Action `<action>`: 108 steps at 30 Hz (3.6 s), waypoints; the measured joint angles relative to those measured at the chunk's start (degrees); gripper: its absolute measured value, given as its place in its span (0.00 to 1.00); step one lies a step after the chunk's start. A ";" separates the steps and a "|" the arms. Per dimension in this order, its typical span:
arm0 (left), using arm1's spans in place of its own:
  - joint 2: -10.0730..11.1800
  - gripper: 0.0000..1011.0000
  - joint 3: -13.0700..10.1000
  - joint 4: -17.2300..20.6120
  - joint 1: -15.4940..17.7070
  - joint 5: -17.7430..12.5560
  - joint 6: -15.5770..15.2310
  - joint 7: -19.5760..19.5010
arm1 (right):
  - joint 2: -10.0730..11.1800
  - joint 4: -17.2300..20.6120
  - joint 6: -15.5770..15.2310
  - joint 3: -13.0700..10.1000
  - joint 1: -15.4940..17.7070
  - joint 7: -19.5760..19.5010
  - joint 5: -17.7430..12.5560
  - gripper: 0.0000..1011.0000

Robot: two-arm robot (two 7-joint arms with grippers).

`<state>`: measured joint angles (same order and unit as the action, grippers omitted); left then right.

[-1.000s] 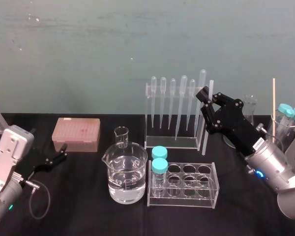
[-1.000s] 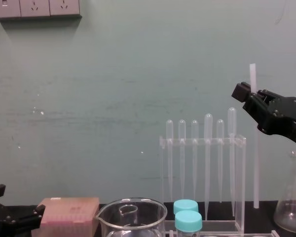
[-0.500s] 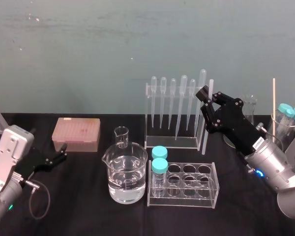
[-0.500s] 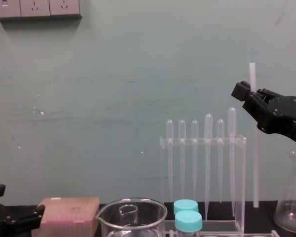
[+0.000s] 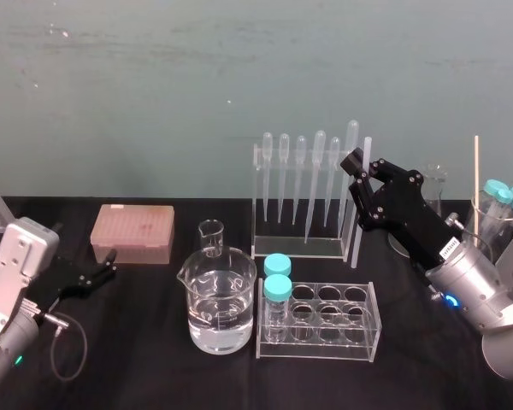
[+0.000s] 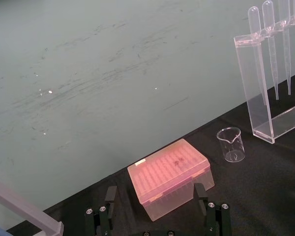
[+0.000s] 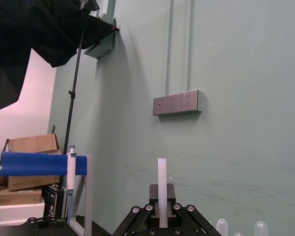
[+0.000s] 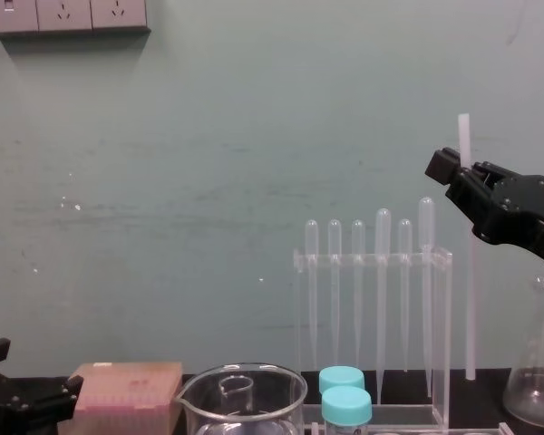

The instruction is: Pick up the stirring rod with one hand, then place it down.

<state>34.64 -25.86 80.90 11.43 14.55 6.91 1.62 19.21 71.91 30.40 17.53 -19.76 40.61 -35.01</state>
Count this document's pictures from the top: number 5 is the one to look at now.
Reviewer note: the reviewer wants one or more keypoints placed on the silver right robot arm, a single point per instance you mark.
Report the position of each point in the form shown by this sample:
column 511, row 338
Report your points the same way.
column 474, row 282

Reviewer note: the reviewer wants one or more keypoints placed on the clear glass conical flask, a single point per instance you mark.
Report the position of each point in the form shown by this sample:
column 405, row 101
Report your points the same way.
column 437, row 188

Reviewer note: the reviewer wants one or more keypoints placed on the large clear plastic transfer pipette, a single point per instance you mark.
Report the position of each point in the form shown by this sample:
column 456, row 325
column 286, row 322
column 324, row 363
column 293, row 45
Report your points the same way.
column 352, row 134

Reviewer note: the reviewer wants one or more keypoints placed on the small empty glass beaker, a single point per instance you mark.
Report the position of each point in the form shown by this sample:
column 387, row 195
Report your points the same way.
column 211, row 237

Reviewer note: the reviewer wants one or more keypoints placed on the clear acrylic test tube rack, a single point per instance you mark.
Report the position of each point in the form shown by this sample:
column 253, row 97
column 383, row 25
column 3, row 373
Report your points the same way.
column 337, row 329

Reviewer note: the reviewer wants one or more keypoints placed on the glass beaker holding tubes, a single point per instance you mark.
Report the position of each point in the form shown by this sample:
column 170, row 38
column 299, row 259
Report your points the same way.
column 489, row 230

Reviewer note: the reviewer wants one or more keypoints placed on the translucent pink pipette tip box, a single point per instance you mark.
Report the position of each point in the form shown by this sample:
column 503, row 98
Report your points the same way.
column 132, row 230

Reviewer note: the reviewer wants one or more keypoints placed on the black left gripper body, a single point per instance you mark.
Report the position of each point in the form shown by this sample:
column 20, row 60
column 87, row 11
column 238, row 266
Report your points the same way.
column 47, row 282

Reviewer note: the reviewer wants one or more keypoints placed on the clear acrylic pipette stand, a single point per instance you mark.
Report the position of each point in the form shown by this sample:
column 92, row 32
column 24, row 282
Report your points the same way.
column 299, row 250

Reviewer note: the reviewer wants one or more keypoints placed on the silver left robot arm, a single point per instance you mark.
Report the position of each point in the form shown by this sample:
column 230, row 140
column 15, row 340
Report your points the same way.
column 13, row 265

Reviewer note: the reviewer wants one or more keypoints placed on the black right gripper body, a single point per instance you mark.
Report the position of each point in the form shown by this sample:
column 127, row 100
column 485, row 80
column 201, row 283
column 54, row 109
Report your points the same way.
column 410, row 213

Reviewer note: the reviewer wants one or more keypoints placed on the black table cloth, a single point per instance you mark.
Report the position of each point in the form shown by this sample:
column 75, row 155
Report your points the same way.
column 154, row 371

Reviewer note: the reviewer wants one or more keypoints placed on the thin wooden stick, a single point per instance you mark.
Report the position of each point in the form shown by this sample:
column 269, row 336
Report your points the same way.
column 476, row 171

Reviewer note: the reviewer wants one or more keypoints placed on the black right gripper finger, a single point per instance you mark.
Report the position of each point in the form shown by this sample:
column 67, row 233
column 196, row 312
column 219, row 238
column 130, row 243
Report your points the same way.
column 354, row 162
column 369, row 200

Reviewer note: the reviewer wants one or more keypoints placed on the large glass beaker with water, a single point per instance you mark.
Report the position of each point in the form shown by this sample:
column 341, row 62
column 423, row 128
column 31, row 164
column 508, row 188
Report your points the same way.
column 218, row 316

